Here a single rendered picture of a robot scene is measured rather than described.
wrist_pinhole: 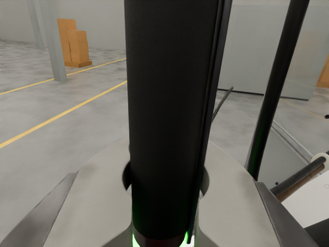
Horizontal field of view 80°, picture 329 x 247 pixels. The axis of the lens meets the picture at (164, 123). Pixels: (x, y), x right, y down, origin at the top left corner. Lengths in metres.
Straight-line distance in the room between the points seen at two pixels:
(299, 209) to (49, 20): 6.13
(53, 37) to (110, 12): 8.20
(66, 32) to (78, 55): 0.83
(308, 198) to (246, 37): 5.14
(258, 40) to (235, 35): 0.55
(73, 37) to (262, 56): 6.15
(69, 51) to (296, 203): 8.30
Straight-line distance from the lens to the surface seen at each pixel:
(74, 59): 8.40
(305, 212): 0.53
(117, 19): 13.84
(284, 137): 1.37
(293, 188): 0.32
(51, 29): 6.23
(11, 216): 2.31
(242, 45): 5.55
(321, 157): 0.39
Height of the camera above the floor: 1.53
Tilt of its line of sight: 26 degrees down
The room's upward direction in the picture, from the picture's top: 3 degrees clockwise
